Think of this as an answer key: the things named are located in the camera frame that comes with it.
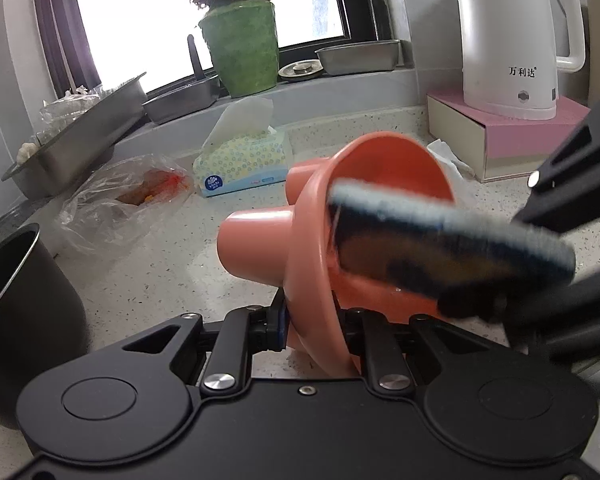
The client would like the pink box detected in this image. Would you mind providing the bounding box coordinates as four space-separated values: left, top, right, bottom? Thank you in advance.
426 87 593 183

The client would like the large steel tray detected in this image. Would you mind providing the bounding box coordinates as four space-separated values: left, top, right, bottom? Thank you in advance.
1 72 148 200

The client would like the yellow patterned tissue pack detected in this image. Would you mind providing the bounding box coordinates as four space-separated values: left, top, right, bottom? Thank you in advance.
192 97 290 197

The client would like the crumpled white tissue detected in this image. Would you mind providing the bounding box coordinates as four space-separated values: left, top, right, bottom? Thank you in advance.
426 139 468 178

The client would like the small steel tray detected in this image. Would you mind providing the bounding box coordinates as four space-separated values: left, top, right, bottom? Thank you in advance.
141 74 222 125

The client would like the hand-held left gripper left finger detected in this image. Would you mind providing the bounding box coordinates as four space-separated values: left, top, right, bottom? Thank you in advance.
121 289 288 394

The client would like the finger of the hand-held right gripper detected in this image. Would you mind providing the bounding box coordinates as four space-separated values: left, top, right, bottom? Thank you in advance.
512 92 600 233
437 280 600 376

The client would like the salmon pink plastic funnel holder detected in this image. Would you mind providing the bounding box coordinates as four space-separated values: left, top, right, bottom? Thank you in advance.
217 131 456 378

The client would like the clear plastic bag with food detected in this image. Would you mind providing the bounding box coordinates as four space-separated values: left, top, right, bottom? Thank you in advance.
57 154 196 256

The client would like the green flower vase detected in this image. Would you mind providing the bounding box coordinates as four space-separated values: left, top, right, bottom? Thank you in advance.
198 0 281 98

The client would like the white electric kettle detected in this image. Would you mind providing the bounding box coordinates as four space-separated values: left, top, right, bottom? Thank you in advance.
450 0 587 121

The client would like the black utensil handle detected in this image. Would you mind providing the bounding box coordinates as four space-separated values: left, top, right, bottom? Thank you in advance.
187 34 206 83

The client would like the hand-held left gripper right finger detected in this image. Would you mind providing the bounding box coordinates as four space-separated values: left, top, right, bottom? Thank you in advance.
337 308 486 394

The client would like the white and blue sponge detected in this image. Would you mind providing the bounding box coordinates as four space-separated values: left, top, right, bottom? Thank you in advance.
327 180 576 306

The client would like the black cooker pot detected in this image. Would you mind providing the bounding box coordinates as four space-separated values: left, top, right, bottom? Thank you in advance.
0 223 91 431

